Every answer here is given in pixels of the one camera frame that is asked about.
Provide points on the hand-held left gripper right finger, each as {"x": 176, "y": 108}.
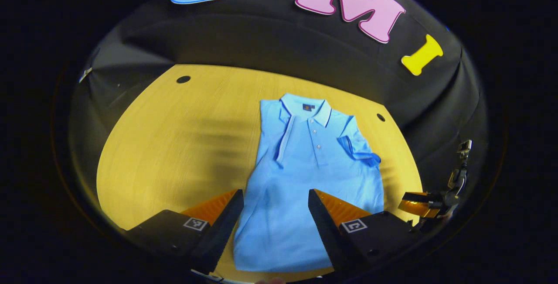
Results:
{"x": 327, "y": 227}

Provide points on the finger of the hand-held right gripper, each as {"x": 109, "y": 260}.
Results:
{"x": 414, "y": 204}

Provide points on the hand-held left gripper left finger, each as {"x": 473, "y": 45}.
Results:
{"x": 222, "y": 227}

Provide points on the light blue T-shirt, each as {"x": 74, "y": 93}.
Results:
{"x": 301, "y": 179}

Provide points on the silver backdrop clip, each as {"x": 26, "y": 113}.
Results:
{"x": 85, "y": 74}

